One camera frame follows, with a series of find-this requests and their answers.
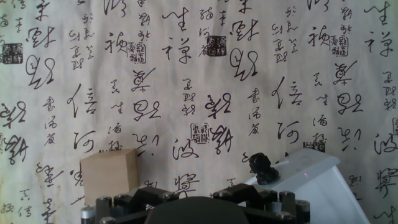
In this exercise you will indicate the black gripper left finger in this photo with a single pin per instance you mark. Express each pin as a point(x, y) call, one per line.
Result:
point(124, 208)

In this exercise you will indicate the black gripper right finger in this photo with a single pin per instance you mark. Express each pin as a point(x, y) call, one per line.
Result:
point(273, 205)

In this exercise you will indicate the light wooden block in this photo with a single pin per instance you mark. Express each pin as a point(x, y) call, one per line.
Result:
point(109, 174)

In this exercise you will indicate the calligraphy print beige cloth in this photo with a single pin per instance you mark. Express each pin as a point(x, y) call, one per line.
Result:
point(186, 93)

